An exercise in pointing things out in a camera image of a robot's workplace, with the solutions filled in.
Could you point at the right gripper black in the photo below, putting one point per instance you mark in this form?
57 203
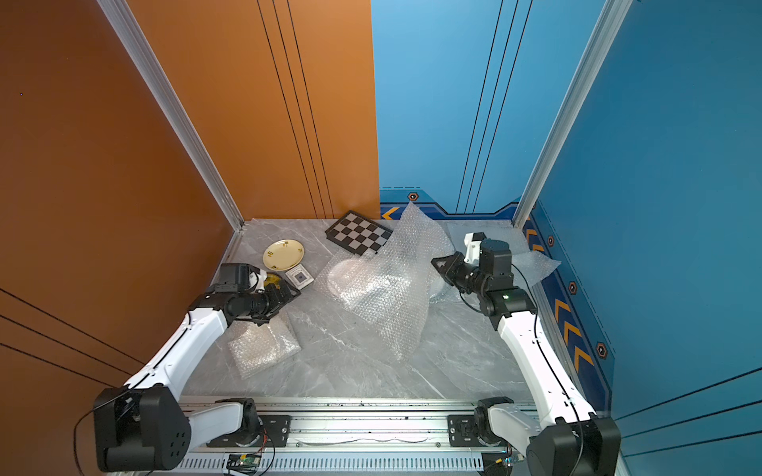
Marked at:
449 273

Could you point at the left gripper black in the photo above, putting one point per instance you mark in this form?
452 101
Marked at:
277 300

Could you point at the cream yellow dinner plate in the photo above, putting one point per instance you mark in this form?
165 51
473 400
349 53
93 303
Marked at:
283 255

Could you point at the bubble wrap sheet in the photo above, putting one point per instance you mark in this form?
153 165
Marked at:
534 265

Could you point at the yellow black patterned plate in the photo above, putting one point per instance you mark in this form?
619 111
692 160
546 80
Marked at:
273 279

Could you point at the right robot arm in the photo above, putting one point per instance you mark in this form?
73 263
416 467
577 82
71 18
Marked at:
568 437

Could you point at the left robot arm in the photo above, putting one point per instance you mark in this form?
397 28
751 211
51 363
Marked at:
141 426

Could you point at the small square marker tile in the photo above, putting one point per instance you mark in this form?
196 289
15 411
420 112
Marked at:
299 277

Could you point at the black white checkerboard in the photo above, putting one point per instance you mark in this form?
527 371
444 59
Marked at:
358 234

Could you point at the left circuit board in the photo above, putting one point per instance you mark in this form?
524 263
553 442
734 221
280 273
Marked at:
243 464

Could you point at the circuit board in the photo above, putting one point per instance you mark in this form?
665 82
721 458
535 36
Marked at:
501 464
243 464

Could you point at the right circuit board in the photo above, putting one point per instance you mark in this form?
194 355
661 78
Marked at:
501 464

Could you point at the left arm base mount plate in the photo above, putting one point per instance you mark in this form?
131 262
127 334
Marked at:
270 430

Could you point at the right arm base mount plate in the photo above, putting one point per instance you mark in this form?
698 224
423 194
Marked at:
464 432

